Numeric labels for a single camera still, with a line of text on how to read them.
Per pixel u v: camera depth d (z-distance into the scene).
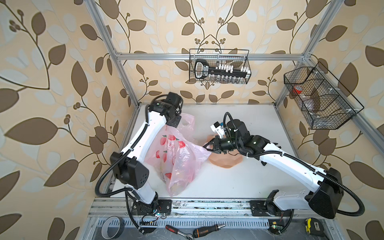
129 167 0.43
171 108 0.57
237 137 0.56
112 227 0.70
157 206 0.74
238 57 0.91
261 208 0.74
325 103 0.73
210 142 0.68
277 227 0.71
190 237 0.65
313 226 0.67
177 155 0.70
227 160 0.88
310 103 0.79
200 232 0.65
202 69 0.85
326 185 0.40
